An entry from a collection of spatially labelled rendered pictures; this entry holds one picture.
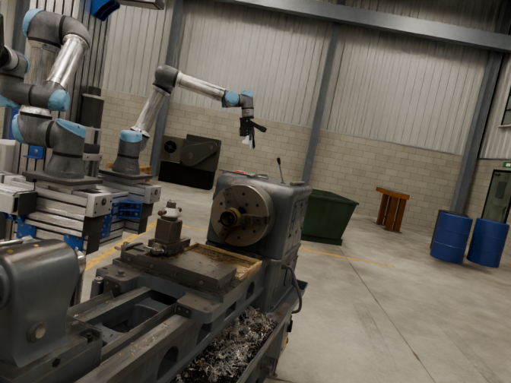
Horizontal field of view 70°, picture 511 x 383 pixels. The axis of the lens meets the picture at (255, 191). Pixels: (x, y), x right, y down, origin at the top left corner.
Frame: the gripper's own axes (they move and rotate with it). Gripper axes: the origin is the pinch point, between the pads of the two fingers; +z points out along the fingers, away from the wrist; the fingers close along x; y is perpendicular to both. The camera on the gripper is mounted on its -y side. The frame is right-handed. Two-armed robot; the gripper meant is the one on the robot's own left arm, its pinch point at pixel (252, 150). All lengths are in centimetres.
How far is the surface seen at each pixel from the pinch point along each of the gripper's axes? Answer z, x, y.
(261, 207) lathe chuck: 27, 49, -11
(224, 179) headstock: 15.0, 26.4, 12.4
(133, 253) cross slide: 33, 102, 30
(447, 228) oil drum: 180, -506, -285
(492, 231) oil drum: 196, -540, -379
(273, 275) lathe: 66, 37, -14
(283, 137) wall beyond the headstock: -6, -957, 57
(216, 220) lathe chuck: 34, 45, 14
